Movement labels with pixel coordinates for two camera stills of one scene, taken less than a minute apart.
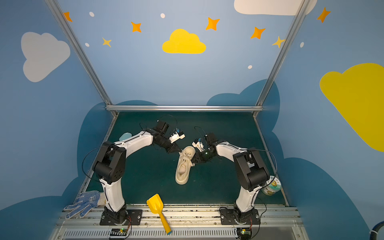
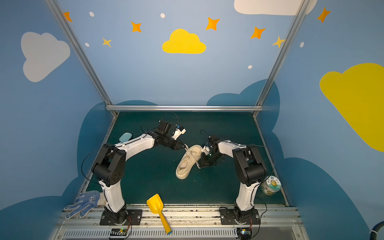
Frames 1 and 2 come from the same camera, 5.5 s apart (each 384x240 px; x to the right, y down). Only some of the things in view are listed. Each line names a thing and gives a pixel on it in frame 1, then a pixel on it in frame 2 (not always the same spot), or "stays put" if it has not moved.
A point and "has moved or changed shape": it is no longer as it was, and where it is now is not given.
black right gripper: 199,155 -> 205,157
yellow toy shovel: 156,205 stays put
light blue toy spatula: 125,136 stays put
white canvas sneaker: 185,163 has moved or changed shape
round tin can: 272,188 stays put
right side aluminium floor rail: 274,169 stays put
